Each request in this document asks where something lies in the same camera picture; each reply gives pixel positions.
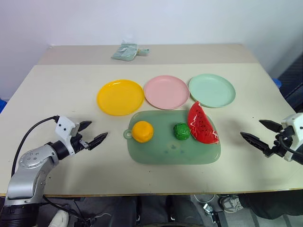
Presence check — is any yellow plastic plate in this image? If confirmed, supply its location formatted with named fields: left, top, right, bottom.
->
left=96, top=79, right=145, bottom=116

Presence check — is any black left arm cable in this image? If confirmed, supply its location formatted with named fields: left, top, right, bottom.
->
left=10, top=115, right=60, bottom=177

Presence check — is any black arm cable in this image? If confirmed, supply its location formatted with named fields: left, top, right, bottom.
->
left=10, top=115, right=60, bottom=177
left=279, top=134, right=303, bottom=157

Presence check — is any black floor cable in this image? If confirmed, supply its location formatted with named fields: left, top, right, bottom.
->
left=42, top=195, right=95, bottom=224

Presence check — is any green toy vegetable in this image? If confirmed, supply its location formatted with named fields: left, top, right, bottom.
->
left=173, top=122, right=191, bottom=140

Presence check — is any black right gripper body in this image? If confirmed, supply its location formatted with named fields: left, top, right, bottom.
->
left=269, top=127, right=294, bottom=158

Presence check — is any orange toy fruit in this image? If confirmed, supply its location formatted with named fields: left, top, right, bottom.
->
left=132, top=121, right=155, bottom=143

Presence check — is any white shoe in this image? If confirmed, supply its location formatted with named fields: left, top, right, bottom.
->
left=48, top=210, right=70, bottom=227

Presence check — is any metal caster wheel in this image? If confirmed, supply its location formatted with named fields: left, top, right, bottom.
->
left=203, top=202, right=224, bottom=224

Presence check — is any blue bin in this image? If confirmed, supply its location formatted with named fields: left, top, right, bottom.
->
left=0, top=96, right=8, bottom=114

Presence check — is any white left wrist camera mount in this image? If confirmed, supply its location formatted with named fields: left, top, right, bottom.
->
left=54, top=115, right=80, bottom=158

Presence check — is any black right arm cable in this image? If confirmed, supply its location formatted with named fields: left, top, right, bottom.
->
left=279, top=134, right=303, bottom=157

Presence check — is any grey sneaker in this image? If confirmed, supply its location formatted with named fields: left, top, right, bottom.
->
left=219, top=194, right=244, bottom=213

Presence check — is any dark bag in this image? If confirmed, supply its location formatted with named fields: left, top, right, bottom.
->
left=239, top=189, right=303, bottom=220

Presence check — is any black ribbed case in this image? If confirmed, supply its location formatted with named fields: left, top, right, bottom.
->
left=278, top=55, right=303, bottom=112

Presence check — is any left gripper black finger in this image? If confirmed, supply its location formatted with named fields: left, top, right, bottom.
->
left=78, top=120, right=92, bottom=133
left=88, top=132, right=109, bottom=151

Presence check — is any mint green plastic plate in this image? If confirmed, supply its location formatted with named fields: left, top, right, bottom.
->
left=188, top=73, right=237, bottom=109

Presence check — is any pink plastic plate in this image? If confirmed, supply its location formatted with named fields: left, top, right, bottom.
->
left=143, top=75, right=190, bottom=110

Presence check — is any red toy watermelon slice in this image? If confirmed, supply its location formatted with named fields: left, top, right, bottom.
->
left=187, top=101, right=220, bottom=145

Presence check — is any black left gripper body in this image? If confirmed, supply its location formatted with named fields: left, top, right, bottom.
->
left=71, top=124, right=92, bottom=154

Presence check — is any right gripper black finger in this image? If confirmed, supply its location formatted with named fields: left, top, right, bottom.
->
left=258, top=119, right=284, bottom=133
left=240, top=131, right=273, bottom=157

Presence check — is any green cutting board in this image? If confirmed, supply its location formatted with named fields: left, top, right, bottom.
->
left=122, top=110, right=223, bottom=166

